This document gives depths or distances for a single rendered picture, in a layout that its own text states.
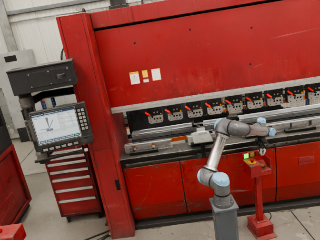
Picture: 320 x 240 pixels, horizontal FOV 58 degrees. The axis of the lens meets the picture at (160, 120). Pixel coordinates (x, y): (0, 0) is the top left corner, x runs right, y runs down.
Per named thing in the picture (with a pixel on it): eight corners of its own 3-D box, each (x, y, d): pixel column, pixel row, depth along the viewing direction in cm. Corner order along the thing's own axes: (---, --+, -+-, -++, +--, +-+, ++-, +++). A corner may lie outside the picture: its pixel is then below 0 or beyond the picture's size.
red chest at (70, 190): (63, 226, 347) (40, 151, 317) (75, 202, 395) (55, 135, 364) (104, 221, 345) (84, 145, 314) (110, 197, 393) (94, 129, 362)
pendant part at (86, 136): (40, 154, 240) (27, 114, 229) (42, 149, 251) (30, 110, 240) (94, 142, 249) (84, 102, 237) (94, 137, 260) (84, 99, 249)
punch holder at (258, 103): (247, 109, 287) (246, 93, 282) (245, 107, 295) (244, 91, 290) (263, 107, 287) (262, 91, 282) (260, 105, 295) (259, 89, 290)
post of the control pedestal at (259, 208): (258, 222, 285) (255, 174, 268) (255, 218, 290) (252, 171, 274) (263, 220, 286) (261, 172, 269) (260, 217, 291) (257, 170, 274)
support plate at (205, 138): (194, 144, 273) (194, 143, 273) (191, 134, 298) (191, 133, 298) (213, 141, 273) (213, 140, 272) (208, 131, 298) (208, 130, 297)
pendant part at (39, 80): (35, 170, 245) (4, 71, 219) (40, 159, 268) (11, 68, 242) (95, 155, 255) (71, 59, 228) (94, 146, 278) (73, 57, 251)
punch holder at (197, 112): (188, 118, 290) (186, 102, 285) (187, 115, 298) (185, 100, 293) (203, 116, 289) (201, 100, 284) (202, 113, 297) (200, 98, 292)
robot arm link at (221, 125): (207, 187, 212) (231, 117, 216) (193, 181, 223) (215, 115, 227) (217, 190, 219) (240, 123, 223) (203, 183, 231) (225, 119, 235)
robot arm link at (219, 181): (223, 197, 205) (221, 181, 201) (209, 191, 216) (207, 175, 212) (234, 190, 212) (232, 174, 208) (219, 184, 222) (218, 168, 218)
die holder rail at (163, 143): (125, 154, 304) (124, 146, 301) (126, 152, 310) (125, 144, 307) (172, 147, 302) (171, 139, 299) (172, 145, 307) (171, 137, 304)
